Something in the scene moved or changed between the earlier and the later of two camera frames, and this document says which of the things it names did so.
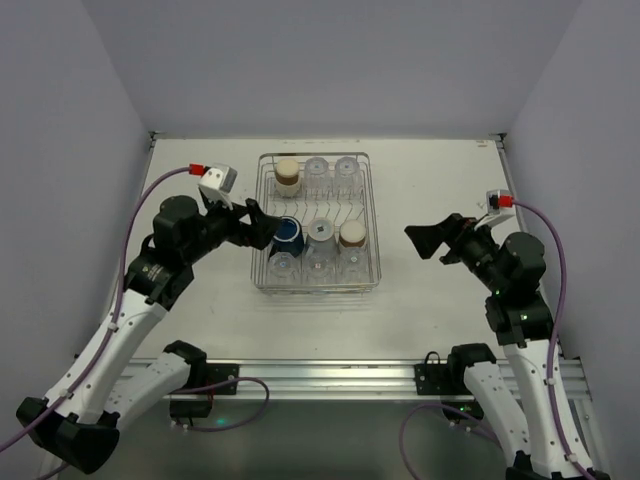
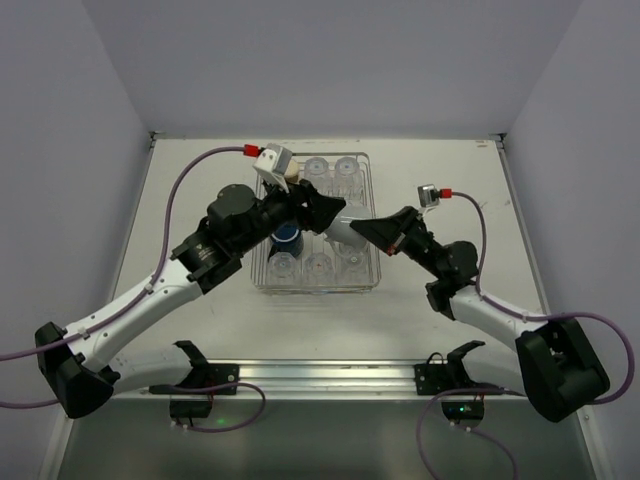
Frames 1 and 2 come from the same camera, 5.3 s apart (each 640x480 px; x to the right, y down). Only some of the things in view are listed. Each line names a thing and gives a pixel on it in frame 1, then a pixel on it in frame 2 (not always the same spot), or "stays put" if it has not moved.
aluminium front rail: (321, 379) stays put
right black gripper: (454, 240) to (406, 232)
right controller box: (468, 406) stays put
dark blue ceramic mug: (288, 237) stays put
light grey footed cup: (320, 240) to (342, 233)
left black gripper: (245, 228) to (301, 204)
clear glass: (354, 266) stays put
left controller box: (190, 408) stays put
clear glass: (319, 271) stays put
